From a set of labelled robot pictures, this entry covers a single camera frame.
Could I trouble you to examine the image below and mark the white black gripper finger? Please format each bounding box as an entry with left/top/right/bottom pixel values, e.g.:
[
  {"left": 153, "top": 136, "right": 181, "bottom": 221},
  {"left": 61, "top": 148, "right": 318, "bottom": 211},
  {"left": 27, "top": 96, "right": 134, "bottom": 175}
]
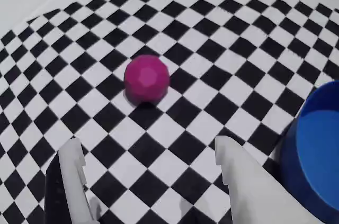
[{"left": 43, "top": 138, "right": 101, "bottom": 224}]

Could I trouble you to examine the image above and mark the blue round plastic box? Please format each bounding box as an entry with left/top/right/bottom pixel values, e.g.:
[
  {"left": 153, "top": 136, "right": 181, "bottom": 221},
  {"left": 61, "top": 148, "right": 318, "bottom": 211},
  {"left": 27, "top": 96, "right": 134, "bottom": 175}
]
[{"left": 278, "top": 80, "right": 339, "bottom": 224}]

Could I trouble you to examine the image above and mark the pink faceted ball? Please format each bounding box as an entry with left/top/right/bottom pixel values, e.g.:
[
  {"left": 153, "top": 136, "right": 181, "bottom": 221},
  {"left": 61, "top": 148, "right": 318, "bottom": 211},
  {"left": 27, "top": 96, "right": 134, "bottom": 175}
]
[{"left": 123, "top": 54, "right": 171, "bottom": 106}]

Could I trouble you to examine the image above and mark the checkerboard printed white paper mat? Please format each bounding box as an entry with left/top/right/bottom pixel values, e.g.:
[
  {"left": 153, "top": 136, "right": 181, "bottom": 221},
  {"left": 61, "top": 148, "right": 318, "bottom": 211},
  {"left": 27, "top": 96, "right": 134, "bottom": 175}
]
[{"left": 0, "top": 0, "right": 339, "bottom": 224}]

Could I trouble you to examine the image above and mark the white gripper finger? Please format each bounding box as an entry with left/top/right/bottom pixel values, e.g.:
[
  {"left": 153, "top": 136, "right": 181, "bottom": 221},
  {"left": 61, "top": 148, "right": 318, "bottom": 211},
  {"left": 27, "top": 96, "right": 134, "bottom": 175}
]
[{"left": 214, "top": 136, "right": 323, "bottom": 224}]

